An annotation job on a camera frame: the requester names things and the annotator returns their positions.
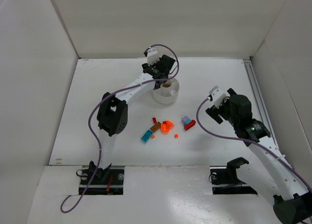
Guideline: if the orange round lego piece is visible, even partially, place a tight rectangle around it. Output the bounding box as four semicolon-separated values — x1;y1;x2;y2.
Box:
160;120;174;134

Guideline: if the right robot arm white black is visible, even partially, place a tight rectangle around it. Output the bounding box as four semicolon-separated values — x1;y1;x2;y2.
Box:
205;86;312;224

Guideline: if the aluminium rail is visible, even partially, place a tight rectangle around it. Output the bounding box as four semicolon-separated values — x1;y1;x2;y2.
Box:
243;59;277;144

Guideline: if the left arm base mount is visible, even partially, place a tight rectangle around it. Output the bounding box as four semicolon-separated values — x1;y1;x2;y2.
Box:
76;161;125;195

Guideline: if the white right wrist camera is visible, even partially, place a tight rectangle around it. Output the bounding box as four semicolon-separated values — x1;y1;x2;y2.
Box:
208;86;229;109

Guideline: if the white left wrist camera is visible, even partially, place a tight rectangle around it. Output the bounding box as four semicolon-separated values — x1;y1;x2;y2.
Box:
144;47;159;66

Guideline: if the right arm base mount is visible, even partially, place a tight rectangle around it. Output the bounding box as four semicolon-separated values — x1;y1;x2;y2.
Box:
209;157;258;195

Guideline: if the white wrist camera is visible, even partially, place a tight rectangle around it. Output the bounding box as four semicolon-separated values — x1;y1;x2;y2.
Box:
208;86;229;109
144;47;159;66

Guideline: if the red lego brick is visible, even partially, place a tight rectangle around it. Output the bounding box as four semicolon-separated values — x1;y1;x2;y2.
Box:
184;120;196;131

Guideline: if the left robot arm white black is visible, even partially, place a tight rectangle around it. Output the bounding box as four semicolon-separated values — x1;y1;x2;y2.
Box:
89;55;179;184

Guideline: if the white round divided container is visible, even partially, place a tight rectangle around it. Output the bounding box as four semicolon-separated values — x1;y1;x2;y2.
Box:
153;78;180;104

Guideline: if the brown lego plate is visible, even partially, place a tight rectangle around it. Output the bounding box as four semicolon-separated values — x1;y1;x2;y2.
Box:
150;122;161;133

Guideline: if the teal lego brick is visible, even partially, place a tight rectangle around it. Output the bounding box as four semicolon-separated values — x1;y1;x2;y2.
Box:
141;130;154;144

